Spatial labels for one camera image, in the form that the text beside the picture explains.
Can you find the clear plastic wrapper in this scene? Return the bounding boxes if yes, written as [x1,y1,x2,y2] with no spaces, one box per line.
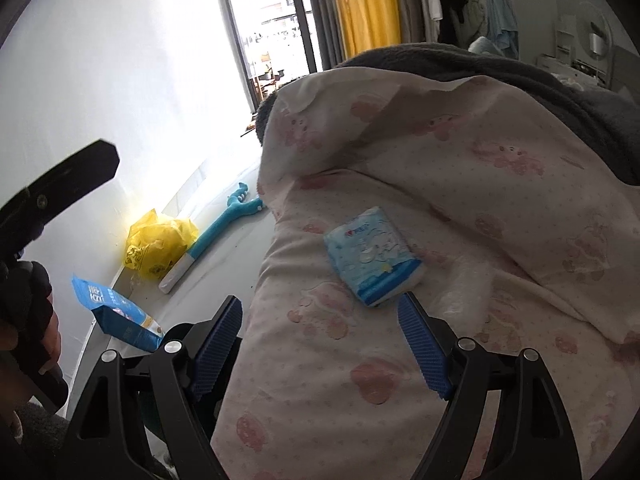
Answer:
[428,257,495,336]

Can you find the blue tissue pack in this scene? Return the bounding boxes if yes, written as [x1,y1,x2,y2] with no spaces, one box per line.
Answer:
[323,207,425,308]

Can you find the person left hand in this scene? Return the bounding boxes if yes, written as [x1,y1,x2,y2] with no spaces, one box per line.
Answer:
[0,294,63,441]

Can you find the blue paper package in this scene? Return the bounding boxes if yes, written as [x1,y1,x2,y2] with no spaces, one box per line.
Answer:
[72,276,164,352]

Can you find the yellow plastic bag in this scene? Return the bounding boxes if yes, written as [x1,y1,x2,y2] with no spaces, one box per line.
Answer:
[124,209,198,281]

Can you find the pink patterned white blanket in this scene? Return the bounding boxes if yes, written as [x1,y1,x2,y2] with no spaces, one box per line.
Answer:
[209,66,640,480]

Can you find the teal long plush toy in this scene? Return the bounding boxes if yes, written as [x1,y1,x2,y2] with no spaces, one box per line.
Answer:
[158,182,265,295]

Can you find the dark grey fleece blanket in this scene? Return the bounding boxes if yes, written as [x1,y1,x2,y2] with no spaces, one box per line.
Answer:
[257,44,639,197]

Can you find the hanging clothes on rack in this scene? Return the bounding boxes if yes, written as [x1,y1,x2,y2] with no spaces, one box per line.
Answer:
[397,0,520,60]

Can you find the yellow curtain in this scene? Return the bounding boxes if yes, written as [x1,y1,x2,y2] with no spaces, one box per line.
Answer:
[335,0,401,58]

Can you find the grey curtain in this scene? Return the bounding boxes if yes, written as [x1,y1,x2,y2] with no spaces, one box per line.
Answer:
[310,0,346,70]

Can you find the dark window frame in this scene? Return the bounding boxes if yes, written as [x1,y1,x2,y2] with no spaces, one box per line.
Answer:
[219,0,322,112]

